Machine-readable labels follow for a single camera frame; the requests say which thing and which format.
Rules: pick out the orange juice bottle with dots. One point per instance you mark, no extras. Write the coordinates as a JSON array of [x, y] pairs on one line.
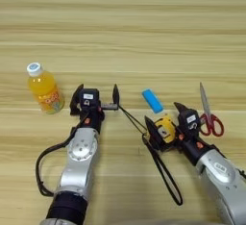
[[44, 89]]

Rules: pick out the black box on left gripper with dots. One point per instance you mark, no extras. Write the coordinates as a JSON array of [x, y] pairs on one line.
[[89, 97]]

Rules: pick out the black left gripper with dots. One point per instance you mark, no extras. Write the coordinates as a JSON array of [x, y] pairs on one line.
[[94, 118]]

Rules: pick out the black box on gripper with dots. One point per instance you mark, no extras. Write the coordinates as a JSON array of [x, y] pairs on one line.
[[189, 120], [89, 97]]

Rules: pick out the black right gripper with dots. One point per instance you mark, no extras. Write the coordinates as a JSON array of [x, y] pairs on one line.
[[192, 147]]

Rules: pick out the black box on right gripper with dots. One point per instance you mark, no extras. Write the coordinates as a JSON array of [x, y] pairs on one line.
[[189, 120]]

